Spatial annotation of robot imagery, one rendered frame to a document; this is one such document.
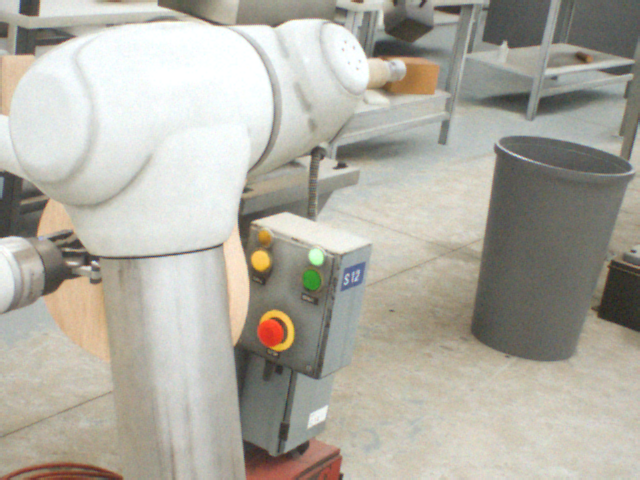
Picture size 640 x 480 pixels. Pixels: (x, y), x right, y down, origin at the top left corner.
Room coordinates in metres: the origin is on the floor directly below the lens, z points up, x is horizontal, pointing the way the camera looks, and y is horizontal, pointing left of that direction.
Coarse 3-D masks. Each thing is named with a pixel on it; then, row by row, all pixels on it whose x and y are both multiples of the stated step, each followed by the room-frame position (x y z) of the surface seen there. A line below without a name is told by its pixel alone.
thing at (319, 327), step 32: (256, 224) 1.79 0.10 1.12; (288, 224) 1.81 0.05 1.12; (320, 224) 1.84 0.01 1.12; (288, 256) 1.75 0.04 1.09; (352, 256) 1.75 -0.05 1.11; (256, 288) 1.77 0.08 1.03; (288, 288) 1.75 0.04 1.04; (320, 288) 1.72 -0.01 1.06; (352, 288) 1.76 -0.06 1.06; (256, 320) 1.77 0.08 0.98; (288, 320) 1.74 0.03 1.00; (320, 320) 1.72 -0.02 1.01; (352, 320) 1.78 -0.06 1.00; (256, 352) 1.77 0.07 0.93; (288, 352) 1.74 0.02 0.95; (320, 352) 1.72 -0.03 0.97; (352, 352) 1.79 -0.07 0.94
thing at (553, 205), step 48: (528, 144) 4.72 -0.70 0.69; (576, 144) 4.74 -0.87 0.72; (528, 192) 4.32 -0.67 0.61; (576, 192) 4.28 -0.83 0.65; (624, 192) 4.43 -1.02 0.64; (528, 240) 4.31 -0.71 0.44; (576, 240) 4.30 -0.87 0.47; (480, 288) 4.46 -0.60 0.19; (528, 288) 4.31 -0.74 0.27; (576, 288) 4.33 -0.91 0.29; (480, 336) 4.41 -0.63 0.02; (528, 336) 4.31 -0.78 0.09; (576, 336) 4.41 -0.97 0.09
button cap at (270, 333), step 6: (264, 324) 1.73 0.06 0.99; (270, 324) 1.73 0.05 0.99; (276, 324) 1.73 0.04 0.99; (258, 330) 1.74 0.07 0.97; (264, 330) 1.73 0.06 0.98; (270, 330) 1.72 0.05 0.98; (276, 330) 1.72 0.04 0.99; (282, 330) 1.73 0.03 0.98; (258, 336) 1.74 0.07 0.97; (264, 336) 1.73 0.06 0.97; (270, 336) 1.72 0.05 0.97; (276, 336) 1.72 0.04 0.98; (282, 336) 1.73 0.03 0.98; (264, 342) 1.73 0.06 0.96; (270, 342) 1.72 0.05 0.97; (276, 342) 1.72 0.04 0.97
